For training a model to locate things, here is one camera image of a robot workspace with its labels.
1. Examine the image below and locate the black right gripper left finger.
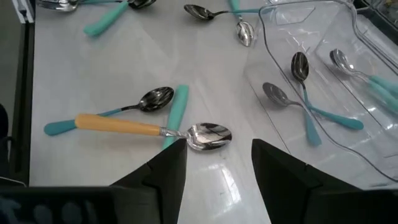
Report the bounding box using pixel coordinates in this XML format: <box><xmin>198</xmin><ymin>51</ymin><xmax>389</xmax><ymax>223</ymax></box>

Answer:
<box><xmin>110</xmin><ymin>138</ymin><xmax>189</xmax><ymax>224</ymax></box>

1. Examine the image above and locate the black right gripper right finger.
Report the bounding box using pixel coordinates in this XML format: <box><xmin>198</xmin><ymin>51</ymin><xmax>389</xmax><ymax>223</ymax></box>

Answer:
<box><xmin>251</xmin><ymin>138</ymin><xmax>366</xmax><ymax>224</ymax></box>

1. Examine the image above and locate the mint-handled silver spoon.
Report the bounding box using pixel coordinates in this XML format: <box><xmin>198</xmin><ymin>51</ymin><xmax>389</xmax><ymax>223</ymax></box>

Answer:
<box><xmin>36</xmin><ymin>0</ymin><xmax>127</xmax><ymax>13</ymax></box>
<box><xmin>82</xmin><ymin>1</ymin><xmax>129</xmax><ymax>38</ymax></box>
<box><xmin>228</xmin><ymin>0</ymin><xmax>256</xmax><ymax>48</ymax></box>
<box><xmin>160</xmin><ymin>84</ymin><xmax>190</xmax><ymax>151</ymax></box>
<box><xmin>328</xmin><ymin>48</ymin><xmax>398</xmax><ymax>113</ymax></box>

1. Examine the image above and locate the clear plastic bin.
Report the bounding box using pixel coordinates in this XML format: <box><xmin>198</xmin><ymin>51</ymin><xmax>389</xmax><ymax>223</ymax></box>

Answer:
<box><xmin>356</xmin><ymin>14</ymin><xmax>398</xmax><ymax>94</ymax></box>
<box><xmin>244</xmin><ymin>0</ymin><xmax>398</xmax><ymax>190</ymax></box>

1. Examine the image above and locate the yellow-handled silver spoon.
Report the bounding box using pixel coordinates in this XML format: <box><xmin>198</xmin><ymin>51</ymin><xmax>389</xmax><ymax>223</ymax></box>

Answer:
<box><xmin>74</xmin><ymin>113</ymin><xmax>233</xmax><ymax>152</ymax></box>

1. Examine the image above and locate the aluminium extrusion post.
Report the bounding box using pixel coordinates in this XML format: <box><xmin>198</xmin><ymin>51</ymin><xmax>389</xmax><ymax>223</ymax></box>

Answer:
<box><xmin>12</xmin><ymin>0</ymin><xmax>34</xmax><ymax>24</ymax></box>

